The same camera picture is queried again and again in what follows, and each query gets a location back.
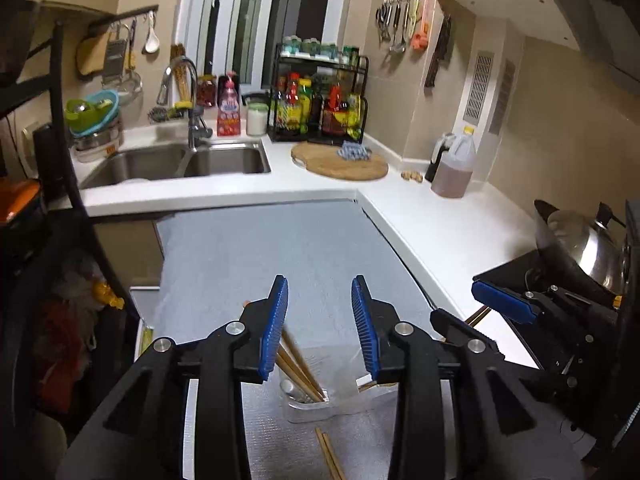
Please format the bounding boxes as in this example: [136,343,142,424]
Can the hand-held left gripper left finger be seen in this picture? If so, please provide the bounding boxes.
[55,275,290,480]

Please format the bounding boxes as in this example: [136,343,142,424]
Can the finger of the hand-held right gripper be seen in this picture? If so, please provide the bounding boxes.
[430,308,507,358]
[471,281,618,328]

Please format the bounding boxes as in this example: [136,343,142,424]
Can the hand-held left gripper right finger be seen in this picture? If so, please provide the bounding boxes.
[351,275,586,480]

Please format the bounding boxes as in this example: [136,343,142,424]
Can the clear plastic utensil holder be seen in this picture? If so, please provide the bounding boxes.
[277,344,402,424]

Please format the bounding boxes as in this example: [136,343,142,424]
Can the black glass stove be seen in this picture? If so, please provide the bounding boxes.
[472,252,623,313]

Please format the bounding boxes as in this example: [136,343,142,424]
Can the black wok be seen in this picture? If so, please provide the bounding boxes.
[532,199,627,297]

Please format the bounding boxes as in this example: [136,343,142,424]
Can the grey textured cloth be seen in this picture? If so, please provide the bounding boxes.
[154,199,438,356]

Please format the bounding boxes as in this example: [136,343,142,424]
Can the stainless steel wok lid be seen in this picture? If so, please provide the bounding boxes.
[547,203,627,292]

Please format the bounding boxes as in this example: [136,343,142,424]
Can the cooking oil jug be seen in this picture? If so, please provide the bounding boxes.
[430,126,477,198]

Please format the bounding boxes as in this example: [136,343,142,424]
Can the round wooden cutting board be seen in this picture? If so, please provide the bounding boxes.
[290,141,390,181]

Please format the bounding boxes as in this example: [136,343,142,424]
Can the blue knitted dishcloth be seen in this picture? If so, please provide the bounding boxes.
[337,142,372,161]

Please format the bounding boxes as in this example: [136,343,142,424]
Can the stainless steel double sink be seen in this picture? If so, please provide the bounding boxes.
[79,140,272,191]

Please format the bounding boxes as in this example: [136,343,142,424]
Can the narrow grey vent grille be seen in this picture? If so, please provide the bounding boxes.
[487,59,517,136]

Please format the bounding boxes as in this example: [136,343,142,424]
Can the white jar green lid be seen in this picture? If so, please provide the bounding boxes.
[246,102,269,136]

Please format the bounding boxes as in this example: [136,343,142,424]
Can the wide white vent grille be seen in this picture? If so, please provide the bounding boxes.
[461,51,496,124]

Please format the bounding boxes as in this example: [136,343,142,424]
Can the red cloth bag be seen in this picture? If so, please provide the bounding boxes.
[34,300,82,413]

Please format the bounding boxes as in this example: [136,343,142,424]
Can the red dish soap bottle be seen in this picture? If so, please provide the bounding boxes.
[216,72,241,137]

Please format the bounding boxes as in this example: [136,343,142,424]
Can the chrome kitchen faucet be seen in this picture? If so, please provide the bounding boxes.
[157,56,214,152]

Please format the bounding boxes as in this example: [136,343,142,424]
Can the row of sauce bottles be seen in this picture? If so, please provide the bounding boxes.
[274,72,364,139]

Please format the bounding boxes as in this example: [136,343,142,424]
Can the black metal rack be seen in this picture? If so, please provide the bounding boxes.
[0,0,143,480]

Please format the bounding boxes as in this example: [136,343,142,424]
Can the red chili jar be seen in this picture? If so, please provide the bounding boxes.
[196,75,219,109]

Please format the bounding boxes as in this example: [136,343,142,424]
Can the black cleaver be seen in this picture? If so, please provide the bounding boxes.
[424,12,454,89]

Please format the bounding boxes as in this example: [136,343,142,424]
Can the stainless steel pot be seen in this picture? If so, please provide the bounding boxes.
[70,120,125,164]

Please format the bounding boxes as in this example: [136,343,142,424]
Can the bundle of upright chopsticks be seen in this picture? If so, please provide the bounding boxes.
[170,44,194,106]

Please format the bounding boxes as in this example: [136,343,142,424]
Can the blue plastic basin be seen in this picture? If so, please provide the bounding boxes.
[70,89,121,137]

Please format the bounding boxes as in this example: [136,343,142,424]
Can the hanging orange tool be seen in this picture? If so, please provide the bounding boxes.
[412,0,432,51]

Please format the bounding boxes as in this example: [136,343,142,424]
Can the metal mesh strainer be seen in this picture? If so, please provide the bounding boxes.
[117,67,144,106]

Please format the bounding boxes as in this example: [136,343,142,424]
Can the black cylindrical container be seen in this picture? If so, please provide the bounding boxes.
[32,123,66,197]

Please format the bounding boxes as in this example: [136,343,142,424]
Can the row of spice jars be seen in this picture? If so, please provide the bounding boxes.
[281,35,361,64]

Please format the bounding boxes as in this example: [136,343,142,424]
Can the hanging metal ladle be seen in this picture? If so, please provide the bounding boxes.
[389,2,406,54]

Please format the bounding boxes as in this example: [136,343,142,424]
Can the orange black appliance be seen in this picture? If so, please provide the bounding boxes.
[0,177,44,227]

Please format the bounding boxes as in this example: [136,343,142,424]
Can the green plastic colander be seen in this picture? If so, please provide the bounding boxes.
[65,98,114,132]

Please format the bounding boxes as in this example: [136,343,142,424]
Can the range hood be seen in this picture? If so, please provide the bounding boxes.
[436,0,640,77]

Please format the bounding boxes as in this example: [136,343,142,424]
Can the hanging black metal scissors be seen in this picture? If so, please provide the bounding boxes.
[375,2,394,42]

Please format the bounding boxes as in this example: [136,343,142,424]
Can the kitchen window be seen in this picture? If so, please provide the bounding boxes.
[175,0,352,92]

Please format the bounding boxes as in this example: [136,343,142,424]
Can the white plastic spoon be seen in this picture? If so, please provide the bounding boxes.
[142,12,161,55]

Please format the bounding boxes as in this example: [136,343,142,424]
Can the metal grater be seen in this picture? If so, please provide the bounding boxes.
[101,25,129,86]

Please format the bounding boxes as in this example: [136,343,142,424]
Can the hanging wooden board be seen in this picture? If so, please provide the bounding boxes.
[76,33,114,79]

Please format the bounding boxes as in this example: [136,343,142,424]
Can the dark sauce bottle white handle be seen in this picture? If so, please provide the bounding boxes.
[424,132,456,183]

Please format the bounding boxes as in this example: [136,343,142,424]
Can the black wire spice rack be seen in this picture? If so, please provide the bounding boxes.
[267,42,370,144]

